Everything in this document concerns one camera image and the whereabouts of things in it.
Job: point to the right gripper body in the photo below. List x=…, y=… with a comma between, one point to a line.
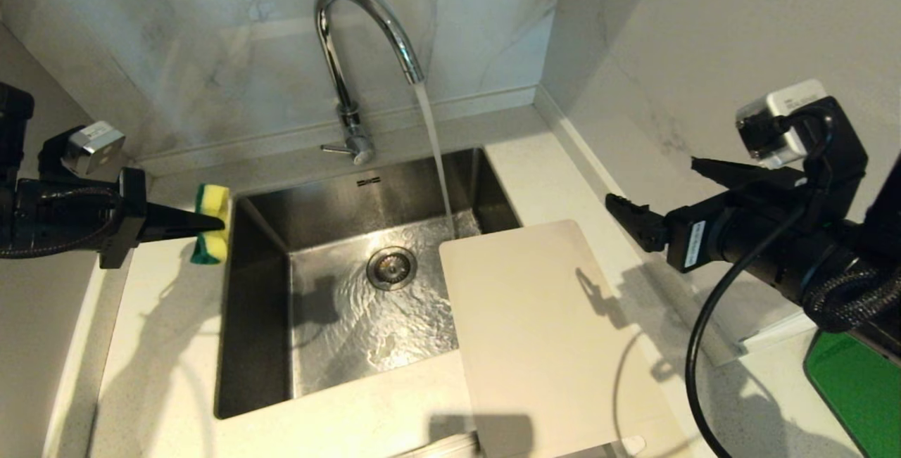
x=746, y=233

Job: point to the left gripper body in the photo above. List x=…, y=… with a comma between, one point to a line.
x=67, y=217

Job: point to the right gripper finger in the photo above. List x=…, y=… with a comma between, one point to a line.
x=753, y=176
x=640, y=226

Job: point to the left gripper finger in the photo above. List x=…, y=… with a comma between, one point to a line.
x=176, y=223

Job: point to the yellow and green sponge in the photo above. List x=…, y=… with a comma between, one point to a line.
x=214, y=199

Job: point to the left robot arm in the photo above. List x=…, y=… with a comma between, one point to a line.
x=13, y=134

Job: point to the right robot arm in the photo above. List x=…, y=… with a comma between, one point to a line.
x=873, y=261

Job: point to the white plastic cutting board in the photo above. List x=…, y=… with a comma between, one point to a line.
x=542, y=338

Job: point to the chrome gooseneck faucet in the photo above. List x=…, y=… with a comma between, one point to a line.
x=343, y=103

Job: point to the stainless steel sink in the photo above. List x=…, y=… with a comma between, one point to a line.
x=260, y=317

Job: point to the green mat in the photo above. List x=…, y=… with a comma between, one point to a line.
x=862, y=387

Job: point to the round metal sink drain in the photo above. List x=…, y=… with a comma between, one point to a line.
x=391, y=268

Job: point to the running water stream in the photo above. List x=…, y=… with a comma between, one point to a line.
x=433, y=148

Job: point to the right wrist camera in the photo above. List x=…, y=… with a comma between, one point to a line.
x=781, y=120

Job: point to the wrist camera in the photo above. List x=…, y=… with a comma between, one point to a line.
x=91, y=147
x=781, y=120

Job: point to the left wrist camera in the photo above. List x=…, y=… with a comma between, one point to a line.
x=91, y=147

